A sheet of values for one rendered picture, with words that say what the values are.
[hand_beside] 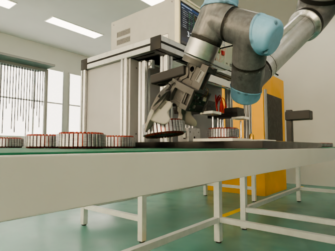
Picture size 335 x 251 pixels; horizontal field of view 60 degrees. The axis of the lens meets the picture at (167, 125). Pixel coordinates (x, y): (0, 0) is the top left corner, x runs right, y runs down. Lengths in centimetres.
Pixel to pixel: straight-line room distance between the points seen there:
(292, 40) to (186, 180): 54
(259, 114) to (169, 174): 439
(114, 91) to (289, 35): 62
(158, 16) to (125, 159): 94
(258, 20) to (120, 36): 82
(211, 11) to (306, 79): 592
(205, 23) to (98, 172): 47
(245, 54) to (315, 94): 583
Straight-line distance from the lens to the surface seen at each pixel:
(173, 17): 116
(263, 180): 473
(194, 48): 68
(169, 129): 70
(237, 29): 64
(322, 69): 652
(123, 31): 134
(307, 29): 91
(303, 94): 651
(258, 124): 474
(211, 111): 103
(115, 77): 112
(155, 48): 98
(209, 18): 68
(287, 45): 82
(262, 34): 61
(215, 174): 47
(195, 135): 110
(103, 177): 30
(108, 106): 113
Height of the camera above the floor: 76
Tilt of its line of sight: 4 degrees up
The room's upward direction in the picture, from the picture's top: straight up
